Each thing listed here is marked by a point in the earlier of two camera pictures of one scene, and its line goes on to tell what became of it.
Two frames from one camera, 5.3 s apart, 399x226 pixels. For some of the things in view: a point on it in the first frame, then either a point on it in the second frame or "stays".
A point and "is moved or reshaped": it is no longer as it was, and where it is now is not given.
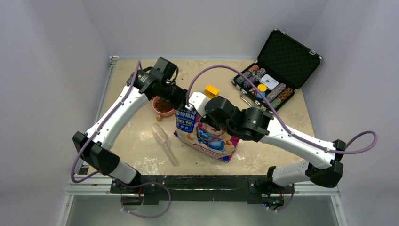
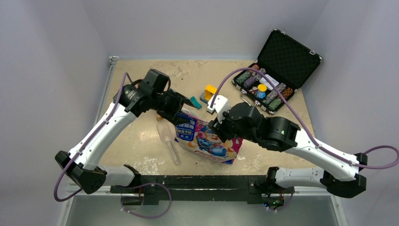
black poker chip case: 283,65 stays
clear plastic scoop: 162,135 is moved or reshaped
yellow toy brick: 211,92 stays
